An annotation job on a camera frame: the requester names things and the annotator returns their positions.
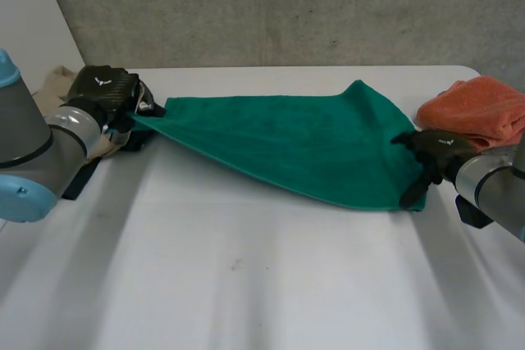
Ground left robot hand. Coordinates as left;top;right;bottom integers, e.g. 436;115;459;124
61;65;141;134

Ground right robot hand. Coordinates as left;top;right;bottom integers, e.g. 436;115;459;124
390;129;478;210

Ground teal towel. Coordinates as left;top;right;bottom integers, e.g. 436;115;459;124
130;79;427;212

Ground beige shorts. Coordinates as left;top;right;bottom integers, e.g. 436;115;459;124
31;65;133;162

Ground coral towel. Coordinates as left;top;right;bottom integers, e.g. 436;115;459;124
415;75;525;152

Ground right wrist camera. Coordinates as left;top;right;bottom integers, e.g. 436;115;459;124
454;194;493;230

